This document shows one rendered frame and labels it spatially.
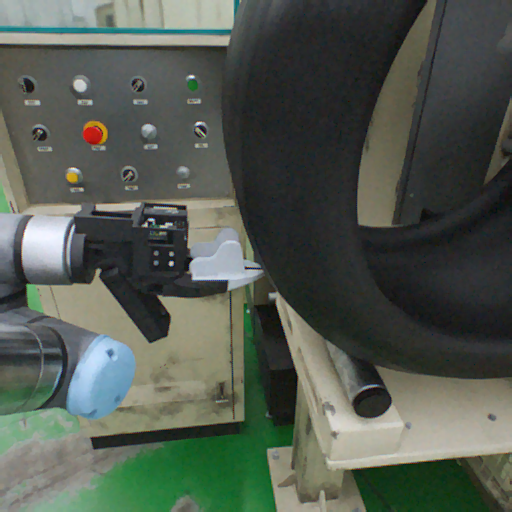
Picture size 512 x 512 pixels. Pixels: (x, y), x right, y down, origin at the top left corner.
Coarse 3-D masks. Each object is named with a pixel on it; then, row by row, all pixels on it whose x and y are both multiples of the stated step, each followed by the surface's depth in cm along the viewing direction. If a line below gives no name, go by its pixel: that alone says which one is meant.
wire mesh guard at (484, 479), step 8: (472, 456) 101; (504, 456) 90; (472, 464) 100; (496, 464) 92; (480, 472) 98; (488, 472) 96; (496, 472) 93; (480, 480) 97; (488, 480) 96; (504, 480) 90; (488, 488) 95; (496, 488) 94; (496, 496) 93; (496, 504) 92; (504, 504) 91
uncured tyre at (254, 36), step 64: (256, 0) 29; (320, 0) 25; (384, 0) 24; (256, 64) 29; (320, 64) 26; (384, 64) 26; (256, 128) 30; (320, 128) 28; (256, 192) 33; (320, 192) 30; (256, 256) 40; (320, 256) 33; (384, 256) 66; (448, 256) 66; (320, 320) 39; (384, 320) 37; (448, 320) 56
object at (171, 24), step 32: (0, 0) 75; (32, 0) 75; (64, 0) 76; (96, 0) 77; (128, 0) 77; (160, 0) 78; (192, 0) 78; (224, 0) 79; (0, 32) 77; (32, 32) 77; (64, 32) 78; (96, 32) 78; (128, 32) 79; (160, 32) 80; (192, 32) 80; (224, 32) 81
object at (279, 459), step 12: (276, 456) 133; (288, 456) 134; (276, 468) 130; (288, 468) 130; (276, 480) 127; (348, 480) 127; (276, 492) 123; (288, 492) 123; (348, 492) 124; (276, 504) 120; (288, 504) 120; (300, 504) 120; (312, 504) 120; (336, 504) 120; (348, 504) 120; (360, 504) 120
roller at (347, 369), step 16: (336, 352) 50; (336, 368) 49; (352, 368) 47; (368, 368) 46; (352, 384) 45; (368, 384) 44; (384, 384) 45; (352, 400) 45; (368, 400) 43; (384, 400) 44; (368, 416) 45
